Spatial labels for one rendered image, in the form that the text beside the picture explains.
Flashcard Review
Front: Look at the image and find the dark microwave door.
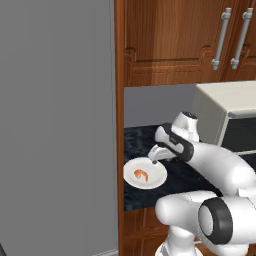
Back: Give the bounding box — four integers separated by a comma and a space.
220, 116, 256, 154

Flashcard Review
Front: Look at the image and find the narrow wooden wall cupboard door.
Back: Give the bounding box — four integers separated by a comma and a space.
229, 0, 256, 82

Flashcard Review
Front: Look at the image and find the grey fridge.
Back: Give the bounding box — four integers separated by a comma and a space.
0, 0, 120, 256

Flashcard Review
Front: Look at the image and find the wide wooden wall cupboard door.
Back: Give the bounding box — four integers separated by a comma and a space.
124, 0, 240, 88

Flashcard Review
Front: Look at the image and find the orange shrimp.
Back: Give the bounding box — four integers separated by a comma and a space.
133, 168, 150, 183

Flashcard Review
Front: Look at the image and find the white round plate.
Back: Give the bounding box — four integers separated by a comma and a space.
123, 157, 168, 190

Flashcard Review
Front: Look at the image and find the silver bar cupboard handle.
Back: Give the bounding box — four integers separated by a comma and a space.
211, 7, 233, 71
230, 7, 255, 71

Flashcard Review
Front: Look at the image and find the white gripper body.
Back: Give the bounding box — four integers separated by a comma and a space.
147, 145, 178, 164

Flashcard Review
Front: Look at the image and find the wooden cupboard side panel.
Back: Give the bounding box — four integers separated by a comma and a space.
113, 0, 127, 256

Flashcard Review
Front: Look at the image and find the cream microwave oven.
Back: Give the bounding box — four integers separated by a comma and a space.
192, 80, 256, 156

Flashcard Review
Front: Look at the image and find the wooden base cupboard front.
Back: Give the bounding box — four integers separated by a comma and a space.
123, 206, 174, 256

